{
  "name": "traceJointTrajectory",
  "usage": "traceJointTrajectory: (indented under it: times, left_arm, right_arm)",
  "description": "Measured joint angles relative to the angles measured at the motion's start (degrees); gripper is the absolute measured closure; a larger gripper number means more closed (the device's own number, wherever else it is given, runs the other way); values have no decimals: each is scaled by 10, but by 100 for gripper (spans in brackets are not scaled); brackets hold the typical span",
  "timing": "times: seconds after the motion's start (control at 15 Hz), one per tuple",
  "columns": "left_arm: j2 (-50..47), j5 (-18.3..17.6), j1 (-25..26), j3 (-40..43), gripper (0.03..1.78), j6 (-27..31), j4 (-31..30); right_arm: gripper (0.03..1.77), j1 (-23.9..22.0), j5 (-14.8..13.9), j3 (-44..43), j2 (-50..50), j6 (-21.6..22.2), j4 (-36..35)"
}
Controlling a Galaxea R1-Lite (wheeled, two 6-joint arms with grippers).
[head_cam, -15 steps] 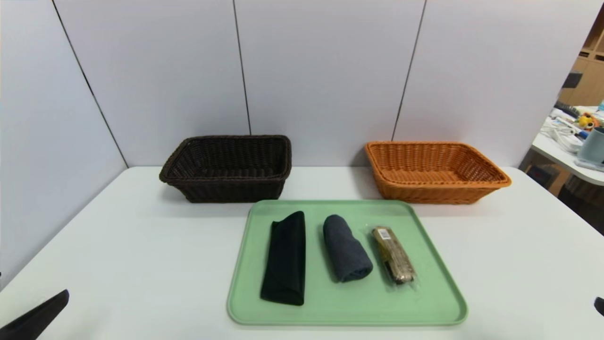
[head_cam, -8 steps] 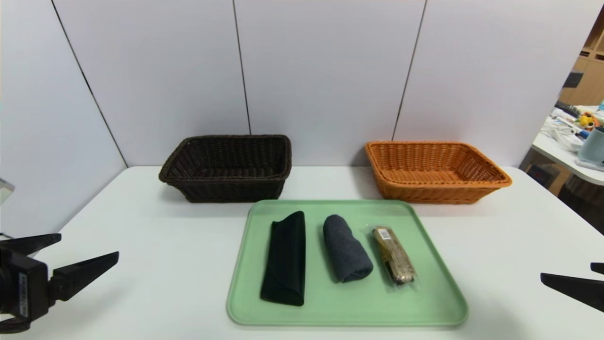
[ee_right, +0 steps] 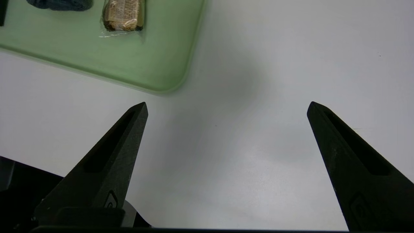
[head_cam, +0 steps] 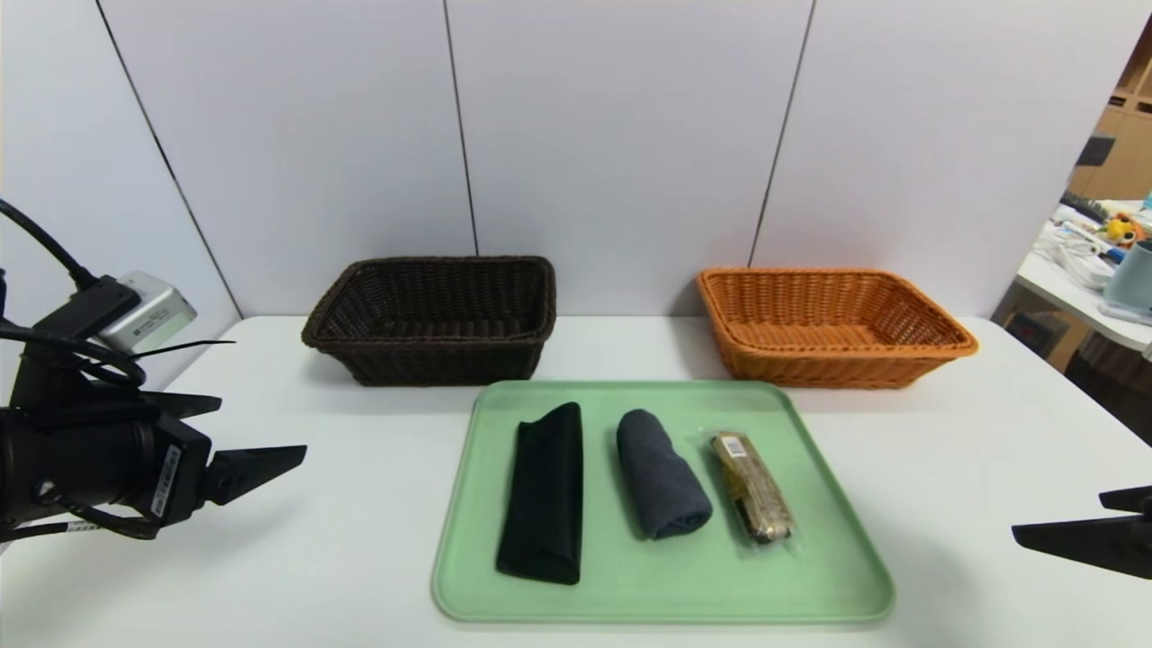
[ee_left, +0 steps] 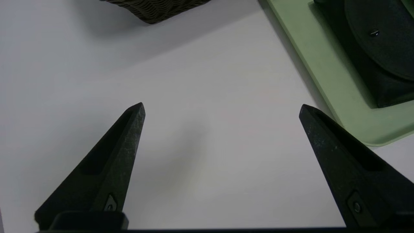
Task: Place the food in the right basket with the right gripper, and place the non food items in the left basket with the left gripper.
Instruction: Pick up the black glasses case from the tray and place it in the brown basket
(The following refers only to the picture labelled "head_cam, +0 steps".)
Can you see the black office chair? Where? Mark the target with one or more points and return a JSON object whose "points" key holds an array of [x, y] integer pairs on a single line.
{"points": [[1111, 387]]}

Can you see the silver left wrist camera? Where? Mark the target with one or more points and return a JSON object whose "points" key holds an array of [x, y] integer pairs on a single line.
{"points": [[148, 315]]}

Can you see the wooden shelf unit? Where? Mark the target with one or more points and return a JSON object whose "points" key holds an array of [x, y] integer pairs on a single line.
{"points": [[1120, 153]]}

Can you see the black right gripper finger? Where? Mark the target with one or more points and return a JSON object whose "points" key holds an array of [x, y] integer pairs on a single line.
{"points": [[1134, 501], [1107, 540]]}

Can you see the thin black zip tie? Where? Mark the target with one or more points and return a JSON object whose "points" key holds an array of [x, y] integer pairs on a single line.
{"points": [[193, 346]]}

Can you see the light green plastic tray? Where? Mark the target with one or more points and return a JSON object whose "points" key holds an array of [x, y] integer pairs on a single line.
{"points": [[648, 580]]}

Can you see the grey-blue plastic container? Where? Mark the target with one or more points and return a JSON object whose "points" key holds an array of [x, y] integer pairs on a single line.
{"points": [[1132, 279]]}

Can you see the dark brown wicker basket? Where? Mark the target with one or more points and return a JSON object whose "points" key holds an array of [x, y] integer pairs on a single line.
{"points": [[432, 360]]}

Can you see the brown cardboard box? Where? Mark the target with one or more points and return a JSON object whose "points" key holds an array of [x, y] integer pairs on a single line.
{"points": [[1037, 335]]}

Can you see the grey towel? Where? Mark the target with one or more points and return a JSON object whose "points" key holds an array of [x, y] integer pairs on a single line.
{"points": [[661, 477]]}

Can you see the clear-wrapped brown snack bar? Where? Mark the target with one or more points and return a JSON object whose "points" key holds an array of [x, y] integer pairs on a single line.
{"points": [[751, 486]]}

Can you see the orange wicker basket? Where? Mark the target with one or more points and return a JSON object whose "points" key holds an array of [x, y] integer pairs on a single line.
{"points": [[810, 364]]}

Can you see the yellow plush toy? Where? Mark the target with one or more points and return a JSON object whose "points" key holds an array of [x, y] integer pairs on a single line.
{"points": [[1123, 231]]}

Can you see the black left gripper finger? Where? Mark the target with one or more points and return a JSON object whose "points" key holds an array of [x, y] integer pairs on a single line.
{"points": [[243, 472], [180, 405]]}

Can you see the white background table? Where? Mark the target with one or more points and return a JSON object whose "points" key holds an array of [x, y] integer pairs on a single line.
{"points": [[1066, 288]]}

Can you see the black cloth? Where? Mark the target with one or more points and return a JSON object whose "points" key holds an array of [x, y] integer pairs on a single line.
{"points": [[544, 495]]}

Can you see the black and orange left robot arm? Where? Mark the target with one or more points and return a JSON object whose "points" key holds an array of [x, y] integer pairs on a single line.
{"points": [[63, 463]]}

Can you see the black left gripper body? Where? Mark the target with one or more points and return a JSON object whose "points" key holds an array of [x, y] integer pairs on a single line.
{"points": [[171, 479]]}

